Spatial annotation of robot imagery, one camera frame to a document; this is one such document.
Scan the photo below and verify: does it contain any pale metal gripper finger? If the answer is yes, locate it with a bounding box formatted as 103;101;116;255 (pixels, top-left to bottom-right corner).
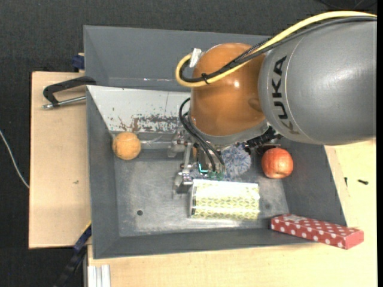
167;132;186;158
171;170;194;199

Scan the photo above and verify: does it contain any grey metal bin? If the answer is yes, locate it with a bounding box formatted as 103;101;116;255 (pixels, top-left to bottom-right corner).
83;25;348;259

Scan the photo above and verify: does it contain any blue and white fluffy ball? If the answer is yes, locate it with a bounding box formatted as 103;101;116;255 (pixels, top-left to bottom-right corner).
220;145;253;181

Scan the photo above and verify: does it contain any yellow-green patterned box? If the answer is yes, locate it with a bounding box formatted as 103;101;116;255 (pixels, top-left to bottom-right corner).
187;178;260;221

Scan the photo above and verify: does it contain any orange ball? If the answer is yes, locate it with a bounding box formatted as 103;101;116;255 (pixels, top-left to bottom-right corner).
112;132;142;161

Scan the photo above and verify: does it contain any red apple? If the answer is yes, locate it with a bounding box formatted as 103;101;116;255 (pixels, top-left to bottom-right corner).
261;147;294;180

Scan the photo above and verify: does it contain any pale wood board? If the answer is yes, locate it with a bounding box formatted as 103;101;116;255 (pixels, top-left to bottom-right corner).
28;71;92;249

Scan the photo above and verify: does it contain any red white-dotted box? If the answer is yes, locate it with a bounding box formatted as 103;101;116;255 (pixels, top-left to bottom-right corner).
270;213;365;250

